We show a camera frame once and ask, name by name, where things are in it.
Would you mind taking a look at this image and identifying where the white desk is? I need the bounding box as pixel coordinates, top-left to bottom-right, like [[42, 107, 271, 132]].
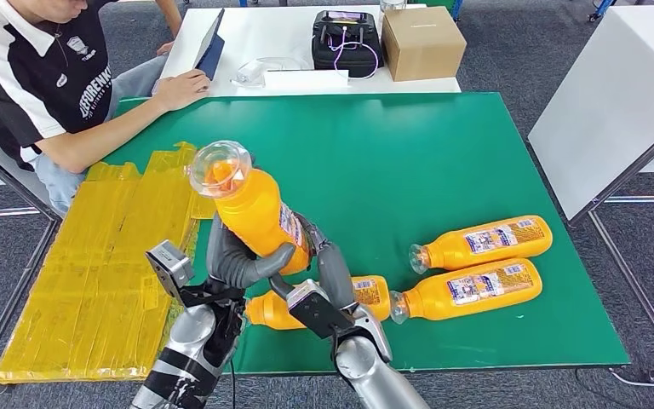
[[160, 5, 463, 98]]

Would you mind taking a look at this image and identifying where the brown cardboard box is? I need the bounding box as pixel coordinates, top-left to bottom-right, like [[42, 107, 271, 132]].
[[381, 6, 468, 84]]

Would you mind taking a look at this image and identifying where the orange detergent bottle clear cap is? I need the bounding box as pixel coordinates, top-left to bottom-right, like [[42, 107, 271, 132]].
[[187, 140, 313, 278], [388, 257, 543, 325], [244, 275, 392, 331], [407, 214, 554, 276]]

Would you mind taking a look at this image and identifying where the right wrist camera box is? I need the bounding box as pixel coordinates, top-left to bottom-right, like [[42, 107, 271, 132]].
[[286, 279, 356, 341]]

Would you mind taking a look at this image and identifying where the person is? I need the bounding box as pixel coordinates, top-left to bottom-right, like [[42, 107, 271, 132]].
[[0, 0, 211, 216]]

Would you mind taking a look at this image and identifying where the white power adapter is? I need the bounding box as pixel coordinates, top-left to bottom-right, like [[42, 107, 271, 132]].
[[235, 60, 267, 87]]

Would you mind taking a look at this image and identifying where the white purple cable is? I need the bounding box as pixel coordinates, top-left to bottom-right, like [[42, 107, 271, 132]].
[[326, 25, 382, 82]]

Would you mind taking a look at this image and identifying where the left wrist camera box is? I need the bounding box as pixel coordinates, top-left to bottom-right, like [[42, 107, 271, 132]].
[[145, 239, 196, 306]]

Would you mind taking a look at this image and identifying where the yellow taped plastic sheet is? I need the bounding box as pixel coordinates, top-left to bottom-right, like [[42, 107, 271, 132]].
[[0, 141, 218, 385]]

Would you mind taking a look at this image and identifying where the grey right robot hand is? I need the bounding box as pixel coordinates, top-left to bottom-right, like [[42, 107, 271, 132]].
[[270, 213, 358, 312]]

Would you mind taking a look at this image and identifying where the flat white box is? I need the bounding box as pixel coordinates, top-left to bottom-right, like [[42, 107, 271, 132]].
[[263, 69, 351, 97]]

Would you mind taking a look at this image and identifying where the tablet in dark blue case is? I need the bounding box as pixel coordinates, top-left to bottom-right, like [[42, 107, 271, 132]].
[[192, 8, 227, 81]]

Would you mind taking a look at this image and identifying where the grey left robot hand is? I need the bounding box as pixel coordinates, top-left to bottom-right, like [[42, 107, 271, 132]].
[[205, 214, 297, 290]]

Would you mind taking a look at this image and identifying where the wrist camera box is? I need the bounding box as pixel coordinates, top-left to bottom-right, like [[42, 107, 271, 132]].
[[286, 279, 356, 341], [145, 239, 196, 306]]

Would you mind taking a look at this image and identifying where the white floor cable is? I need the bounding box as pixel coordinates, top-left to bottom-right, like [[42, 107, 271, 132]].
[[609, 319, 654, 390]]

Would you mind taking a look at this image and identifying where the black remote controller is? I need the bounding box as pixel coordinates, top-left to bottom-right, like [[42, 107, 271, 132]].
[[311, 9, 385, 80]]

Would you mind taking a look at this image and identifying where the clear plastic bag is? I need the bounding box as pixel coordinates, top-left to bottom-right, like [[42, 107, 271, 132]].
[[231, 56, 313, 89]]

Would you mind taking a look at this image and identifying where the person's right hand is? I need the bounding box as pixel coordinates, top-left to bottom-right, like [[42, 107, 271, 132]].
[[152, 68, 211, 112]]

